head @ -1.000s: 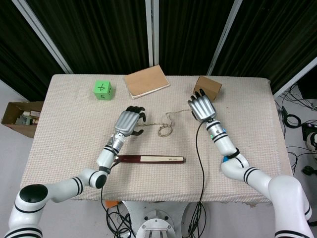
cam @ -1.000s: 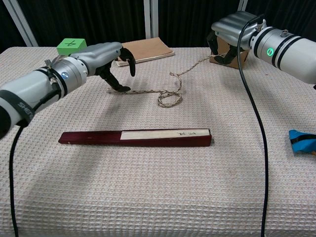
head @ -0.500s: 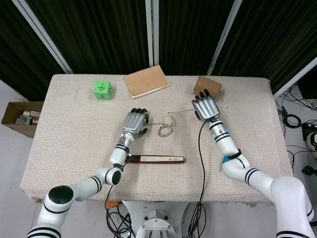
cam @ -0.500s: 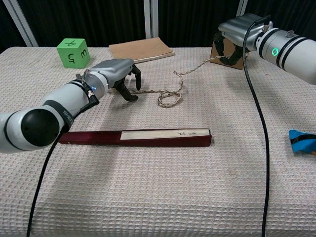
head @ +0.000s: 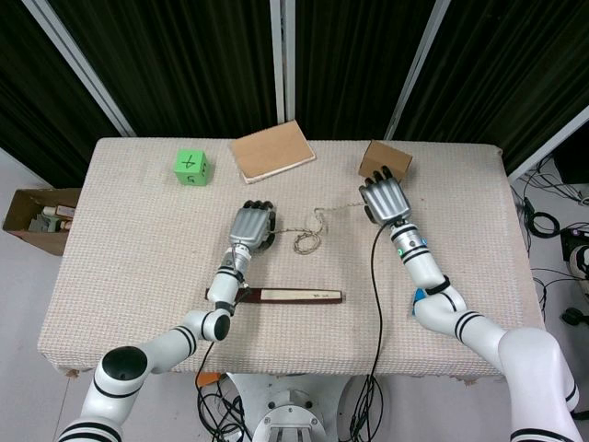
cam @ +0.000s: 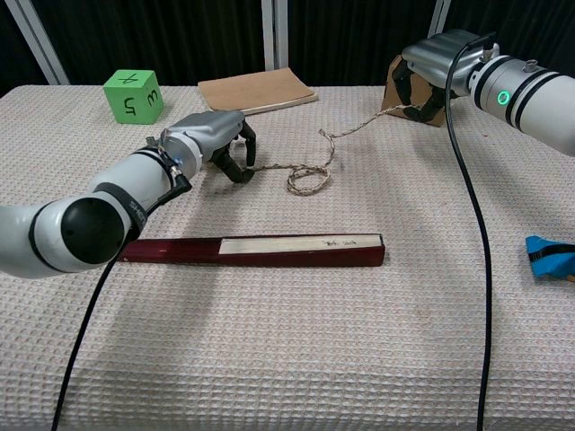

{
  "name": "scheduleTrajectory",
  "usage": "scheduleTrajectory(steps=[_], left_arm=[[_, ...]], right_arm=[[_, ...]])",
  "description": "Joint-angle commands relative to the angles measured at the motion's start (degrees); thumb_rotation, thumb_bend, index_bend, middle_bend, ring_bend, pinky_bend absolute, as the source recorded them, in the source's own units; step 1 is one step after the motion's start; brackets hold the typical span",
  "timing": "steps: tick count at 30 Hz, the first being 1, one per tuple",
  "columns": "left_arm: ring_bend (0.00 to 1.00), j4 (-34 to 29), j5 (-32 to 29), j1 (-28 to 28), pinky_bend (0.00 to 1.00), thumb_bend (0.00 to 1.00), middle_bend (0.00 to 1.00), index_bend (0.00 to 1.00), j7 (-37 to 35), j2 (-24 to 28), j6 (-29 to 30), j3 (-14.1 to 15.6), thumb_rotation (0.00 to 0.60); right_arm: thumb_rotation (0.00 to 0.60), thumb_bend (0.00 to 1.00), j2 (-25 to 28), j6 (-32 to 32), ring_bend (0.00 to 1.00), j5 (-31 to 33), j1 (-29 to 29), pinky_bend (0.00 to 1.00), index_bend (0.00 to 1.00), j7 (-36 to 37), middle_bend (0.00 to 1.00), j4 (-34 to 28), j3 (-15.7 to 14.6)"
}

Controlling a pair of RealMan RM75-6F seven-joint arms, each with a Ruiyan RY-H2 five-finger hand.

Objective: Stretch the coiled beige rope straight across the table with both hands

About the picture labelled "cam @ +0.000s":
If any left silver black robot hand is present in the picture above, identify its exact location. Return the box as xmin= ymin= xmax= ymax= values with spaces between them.
xmin=161 ymin=110 xmax=258 ymax=184

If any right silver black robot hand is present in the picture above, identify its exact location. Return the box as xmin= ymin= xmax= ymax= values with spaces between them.
xmin=391 ymin=29 xmax=500 ymax=125

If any beige braided rope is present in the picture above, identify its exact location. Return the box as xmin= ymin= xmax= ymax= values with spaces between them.
xmin=242 ymin=101 xmax=426 ymax=197

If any small cardboard box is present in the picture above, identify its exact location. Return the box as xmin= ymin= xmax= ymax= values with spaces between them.
xmin=380 ymin=55 xmax=455 ymax=128

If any brown cover notebook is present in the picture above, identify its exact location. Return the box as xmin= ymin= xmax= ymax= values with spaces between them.
xmin=197 ymin=66 xmax=320 ymax=115

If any green lettered cube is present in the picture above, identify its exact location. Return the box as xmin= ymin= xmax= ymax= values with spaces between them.
xmin=102 ymin=68 xmax=164 ymax=126

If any black curtain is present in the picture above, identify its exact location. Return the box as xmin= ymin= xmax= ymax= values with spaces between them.
xmin=0 ymin=0 xmax=575 ymax=97

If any dark red folded fan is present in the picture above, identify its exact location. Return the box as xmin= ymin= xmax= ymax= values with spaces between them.
xmin=119 ymin=233 xmax=386 ymax=268

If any beige waffle weave tablecloth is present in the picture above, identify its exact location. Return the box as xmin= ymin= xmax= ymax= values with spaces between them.
xmin=0 ymin=84 xmax=575 ymax=431

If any white metal frame post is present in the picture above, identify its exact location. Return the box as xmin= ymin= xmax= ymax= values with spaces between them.
xmin=4 ymin=0 xmax=71 ymax=86
xmin=427 ymin=0 xmax=453 ymax=39
xmin=261 ymin=0 xmax=290 ymax=72

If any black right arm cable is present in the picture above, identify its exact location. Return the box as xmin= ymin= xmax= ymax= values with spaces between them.
xmin=445 ymin=31 xmax=498 ymax=431

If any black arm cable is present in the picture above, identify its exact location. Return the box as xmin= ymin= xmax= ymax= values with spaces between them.
xmin=50 ymin=172 xmax=192 ymax=431
xmin=445 ymin=31 xmax=498 ymax=431

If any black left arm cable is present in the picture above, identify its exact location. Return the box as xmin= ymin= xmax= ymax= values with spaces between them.
xmin=50 ymin=172 xmax=192 ymax=431

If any blue cloth with black strap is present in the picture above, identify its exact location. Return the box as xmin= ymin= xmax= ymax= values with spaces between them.
xmin=525 ymin=234 xmax=575 ymax=284

